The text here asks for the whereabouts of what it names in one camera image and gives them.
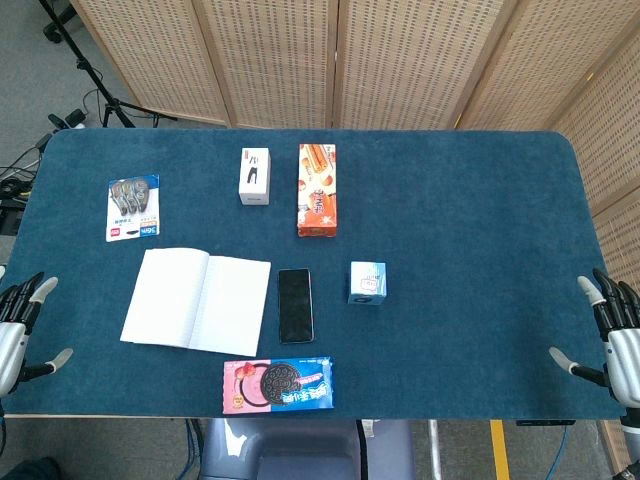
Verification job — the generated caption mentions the black cable bundle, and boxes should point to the black cable bundle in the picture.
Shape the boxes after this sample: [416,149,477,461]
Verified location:
[0,132,54,236]

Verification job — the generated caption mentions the small light blue cube box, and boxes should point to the small light blue cube box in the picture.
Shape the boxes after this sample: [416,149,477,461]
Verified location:
[347,260,388,307]

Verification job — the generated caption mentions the orange biscuit stick box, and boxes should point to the orange biscuit stick box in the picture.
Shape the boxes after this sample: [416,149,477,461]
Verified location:
[296,143,339,239]

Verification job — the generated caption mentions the white box with black print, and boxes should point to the white box with black print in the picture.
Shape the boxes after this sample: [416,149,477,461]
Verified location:
[237,146,273,207]

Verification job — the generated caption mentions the black smartphone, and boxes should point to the black smartphone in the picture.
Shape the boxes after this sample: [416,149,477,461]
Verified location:
[277,268,316,345]

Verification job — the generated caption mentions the blue table mat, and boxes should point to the blue table mat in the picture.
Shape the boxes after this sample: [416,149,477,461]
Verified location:
[0,128,627,419]

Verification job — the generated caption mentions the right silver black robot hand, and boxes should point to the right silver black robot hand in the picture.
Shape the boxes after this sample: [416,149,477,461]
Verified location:
[548,268,640,422]

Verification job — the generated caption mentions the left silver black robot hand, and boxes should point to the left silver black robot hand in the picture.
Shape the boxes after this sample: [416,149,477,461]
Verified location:
[0,271,74,398]

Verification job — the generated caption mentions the blue cable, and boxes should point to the blue cable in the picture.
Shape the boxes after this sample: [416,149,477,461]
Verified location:
[182,418,206,480]

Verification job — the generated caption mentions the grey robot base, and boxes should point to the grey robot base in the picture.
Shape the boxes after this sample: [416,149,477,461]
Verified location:
[198,417,417,480]

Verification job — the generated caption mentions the black tripod stand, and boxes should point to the black tripod stand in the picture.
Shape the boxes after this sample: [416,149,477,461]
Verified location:
[38,0,178,129]

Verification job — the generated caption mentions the white notebook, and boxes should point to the white notebook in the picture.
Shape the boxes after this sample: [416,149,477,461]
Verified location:
[119,248,272,358]

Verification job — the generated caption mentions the correction tape blister pack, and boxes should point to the correction tape blister pack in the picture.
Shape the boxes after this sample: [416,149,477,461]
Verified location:
[105,174,162,244]

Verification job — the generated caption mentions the pink blue Oreo cookie box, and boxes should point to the pink blue Oreo cookie box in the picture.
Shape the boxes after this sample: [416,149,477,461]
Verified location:
[221,355,336,416]

